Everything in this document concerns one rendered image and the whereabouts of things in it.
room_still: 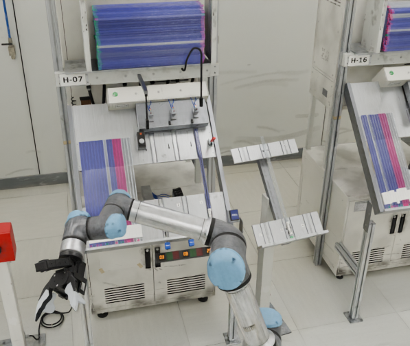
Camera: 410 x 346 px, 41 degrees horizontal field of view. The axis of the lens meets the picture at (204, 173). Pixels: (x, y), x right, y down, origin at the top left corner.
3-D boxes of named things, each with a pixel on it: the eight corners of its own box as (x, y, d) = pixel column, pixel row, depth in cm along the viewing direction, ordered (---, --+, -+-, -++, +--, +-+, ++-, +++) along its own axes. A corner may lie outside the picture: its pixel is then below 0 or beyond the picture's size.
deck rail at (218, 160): (231, 234, 260) (234, 231, 254) (227, 235, 259) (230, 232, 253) (207, 99, 281) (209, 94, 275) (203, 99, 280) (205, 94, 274)
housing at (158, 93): (204, 108, 280) (209, 95, 267) (108, 115, 270) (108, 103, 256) (201, 93, 282) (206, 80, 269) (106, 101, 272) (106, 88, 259)
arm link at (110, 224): (126, 202, 174) (93, 205, 176) (117, 221, 164) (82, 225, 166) (132, 222, 177) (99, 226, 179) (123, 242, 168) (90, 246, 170)
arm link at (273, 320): (279, 330, 208) (282, 303, 202) (280, 357, 197) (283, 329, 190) (248, 327, 210) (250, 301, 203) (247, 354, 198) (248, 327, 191)
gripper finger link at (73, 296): (93, 309, 153) (83, 290, 160) (80, 301, 149) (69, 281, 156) (86, 317, 153) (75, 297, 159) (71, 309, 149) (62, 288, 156)
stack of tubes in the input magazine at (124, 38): (205, 63, 260) (205, 5, 247) (97, 70, 250) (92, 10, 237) (199, 55, 271) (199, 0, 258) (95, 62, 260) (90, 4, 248)
